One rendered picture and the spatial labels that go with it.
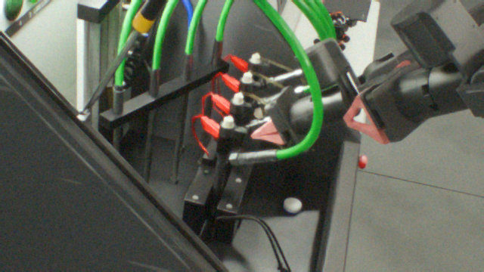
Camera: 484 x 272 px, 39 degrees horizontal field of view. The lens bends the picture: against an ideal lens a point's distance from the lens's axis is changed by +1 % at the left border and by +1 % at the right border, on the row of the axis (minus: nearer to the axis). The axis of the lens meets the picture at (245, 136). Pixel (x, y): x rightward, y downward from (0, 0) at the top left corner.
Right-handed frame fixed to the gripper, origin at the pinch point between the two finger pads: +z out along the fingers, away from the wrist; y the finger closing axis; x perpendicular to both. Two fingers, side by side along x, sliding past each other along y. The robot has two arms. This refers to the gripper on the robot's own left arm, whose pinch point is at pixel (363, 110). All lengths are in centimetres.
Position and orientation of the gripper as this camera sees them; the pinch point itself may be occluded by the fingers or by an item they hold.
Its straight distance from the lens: 87.1
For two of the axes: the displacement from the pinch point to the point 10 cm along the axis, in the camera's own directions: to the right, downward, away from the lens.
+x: 5.0, 8.6, 1.3
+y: -7.2, 5.0, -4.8
